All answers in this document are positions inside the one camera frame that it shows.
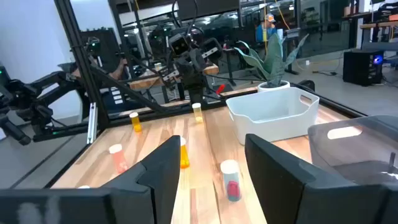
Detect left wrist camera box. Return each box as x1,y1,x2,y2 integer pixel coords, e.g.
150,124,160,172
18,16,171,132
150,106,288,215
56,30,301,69
169,33,191,58

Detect grey plastic bin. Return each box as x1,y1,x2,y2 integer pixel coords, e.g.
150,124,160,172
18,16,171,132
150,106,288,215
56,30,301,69
307,114,398,187

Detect green leafy plant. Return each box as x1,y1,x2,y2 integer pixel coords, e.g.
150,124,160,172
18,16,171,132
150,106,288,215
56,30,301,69
233,33,310,88

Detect black aluminium frame post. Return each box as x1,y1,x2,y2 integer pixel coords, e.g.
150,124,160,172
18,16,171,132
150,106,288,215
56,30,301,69
53,0,110,131

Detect black table edge rail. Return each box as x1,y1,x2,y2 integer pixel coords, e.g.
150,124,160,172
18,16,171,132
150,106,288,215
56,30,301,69
290,81,368,118
45,130,105,190
105,100,229,128

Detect pale yellow pill bottle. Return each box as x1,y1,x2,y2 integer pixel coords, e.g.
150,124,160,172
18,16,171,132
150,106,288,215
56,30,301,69
192,102,204,123

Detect silver aluminium bracket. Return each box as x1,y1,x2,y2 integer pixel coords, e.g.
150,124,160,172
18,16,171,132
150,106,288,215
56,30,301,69
86,102,98,145

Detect person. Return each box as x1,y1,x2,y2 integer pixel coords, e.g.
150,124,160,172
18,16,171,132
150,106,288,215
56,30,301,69
254,13,278,44
73,57,129,82

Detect black computer tower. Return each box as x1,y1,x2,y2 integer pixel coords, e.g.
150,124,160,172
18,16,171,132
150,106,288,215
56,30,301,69
342,49,384,87

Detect blue pill bottle red pills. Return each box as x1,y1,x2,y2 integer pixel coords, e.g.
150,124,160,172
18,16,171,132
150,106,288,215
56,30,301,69
220,159,243,203

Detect black diagonal frame brace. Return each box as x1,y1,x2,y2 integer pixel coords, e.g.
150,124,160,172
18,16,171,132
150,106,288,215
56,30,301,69
89,64,167,113

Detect white plastic bin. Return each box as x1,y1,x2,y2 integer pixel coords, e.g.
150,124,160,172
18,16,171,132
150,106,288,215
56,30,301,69
226,86,320,146

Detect white plant pot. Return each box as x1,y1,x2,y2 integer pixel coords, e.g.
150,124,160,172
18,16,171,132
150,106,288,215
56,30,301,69
257,80,291,93

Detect pink pill bottle white cap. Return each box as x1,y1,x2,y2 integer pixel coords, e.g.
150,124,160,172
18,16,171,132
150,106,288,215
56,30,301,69
108,143,129,174

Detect wooden desk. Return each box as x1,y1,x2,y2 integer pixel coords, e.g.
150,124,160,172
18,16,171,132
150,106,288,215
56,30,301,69
341,11,398,49

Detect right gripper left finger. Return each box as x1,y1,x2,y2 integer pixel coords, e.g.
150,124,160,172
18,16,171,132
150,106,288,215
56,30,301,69
98,134,182,224

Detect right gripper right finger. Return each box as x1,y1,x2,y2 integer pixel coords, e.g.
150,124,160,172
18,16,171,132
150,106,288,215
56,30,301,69
244,133,389,224

